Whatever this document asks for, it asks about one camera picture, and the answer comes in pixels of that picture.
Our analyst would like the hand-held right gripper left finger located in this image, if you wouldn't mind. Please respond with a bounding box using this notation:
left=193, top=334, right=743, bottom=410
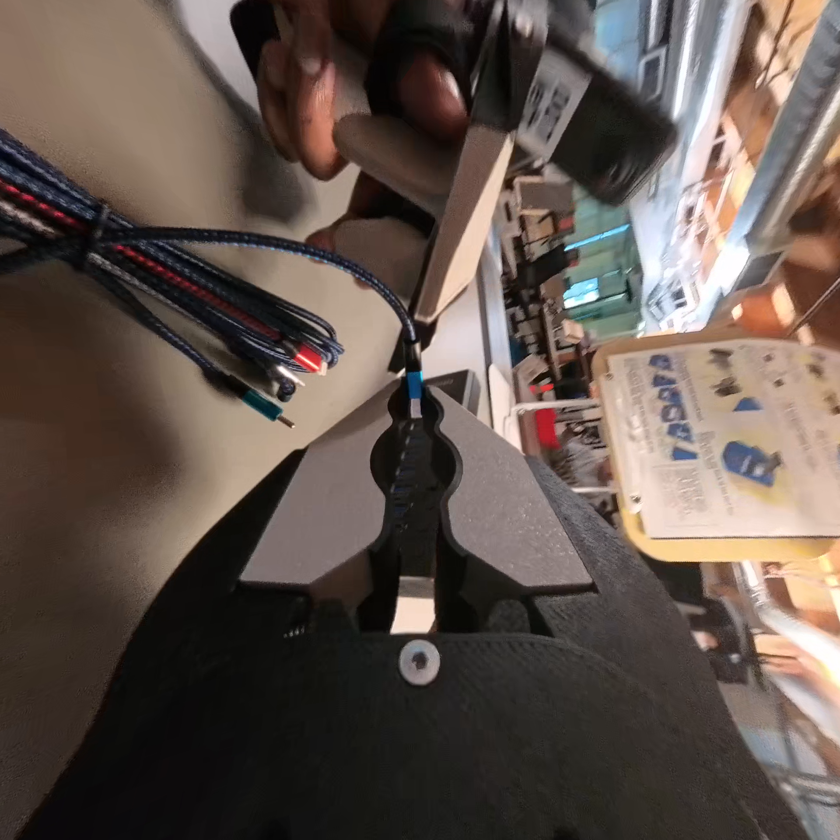
left=239, top=384, right=401, bottom=630

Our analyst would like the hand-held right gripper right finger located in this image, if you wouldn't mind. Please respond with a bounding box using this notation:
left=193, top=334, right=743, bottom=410
left=423, top=386, right=596, bottom=624

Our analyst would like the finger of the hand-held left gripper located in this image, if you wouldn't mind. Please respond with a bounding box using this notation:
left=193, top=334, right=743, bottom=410
left=410, top=125, right=516, bottom=326

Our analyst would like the slim black USB hub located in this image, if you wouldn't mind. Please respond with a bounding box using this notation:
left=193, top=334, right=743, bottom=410
left=387, top=369, right=483, bottom=598

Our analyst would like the dark blue braided cable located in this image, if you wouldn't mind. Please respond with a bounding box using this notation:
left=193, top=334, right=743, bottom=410
left=0, top=128, right=345, bottom=401

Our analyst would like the black cable tie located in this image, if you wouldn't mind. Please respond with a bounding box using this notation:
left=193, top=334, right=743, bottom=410
left=75, top=202, right=114, bottom=266

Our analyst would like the cardboard clipboard with paper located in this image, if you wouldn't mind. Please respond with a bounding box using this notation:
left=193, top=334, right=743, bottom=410
left=591, top=335, right=840, bottom=565

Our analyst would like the silver ventilation duct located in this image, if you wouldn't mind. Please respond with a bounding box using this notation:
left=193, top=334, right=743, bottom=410
left=728, top=0, right=840, bottom=263

